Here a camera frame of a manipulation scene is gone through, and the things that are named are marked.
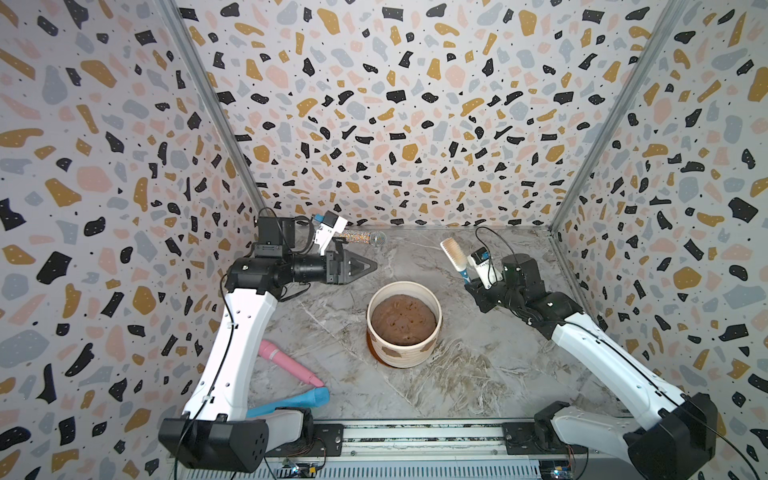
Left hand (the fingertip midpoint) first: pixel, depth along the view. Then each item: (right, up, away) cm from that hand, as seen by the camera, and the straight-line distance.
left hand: (369, 269), depth 63 cm
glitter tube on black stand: (-1, +8, +26) cm, 27 cm away
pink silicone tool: (-26, -28, +23) cm, 45 cm away
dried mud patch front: (+4, -21, +12) cm, 25 cm away
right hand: (+25, -5, +16) cm, 30 cm away
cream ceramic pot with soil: (+7, -16, +20) cm, 27 cm away
